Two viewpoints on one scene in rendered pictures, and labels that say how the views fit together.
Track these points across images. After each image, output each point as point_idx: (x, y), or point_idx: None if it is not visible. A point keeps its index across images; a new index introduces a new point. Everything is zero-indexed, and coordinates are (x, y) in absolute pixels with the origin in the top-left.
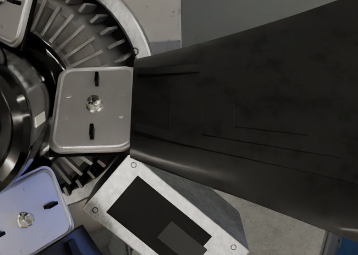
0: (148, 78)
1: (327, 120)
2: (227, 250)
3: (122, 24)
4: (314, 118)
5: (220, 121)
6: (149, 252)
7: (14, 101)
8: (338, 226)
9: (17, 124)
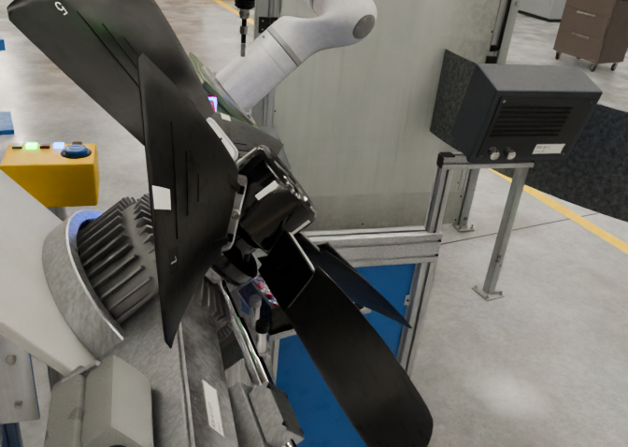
0: None
1: (236, 129)
2: None
3: None
4: (236, 131)
5: (244, 147)
6: None
7: (276, 155)
8: (279, 145)
9: (282, 164)
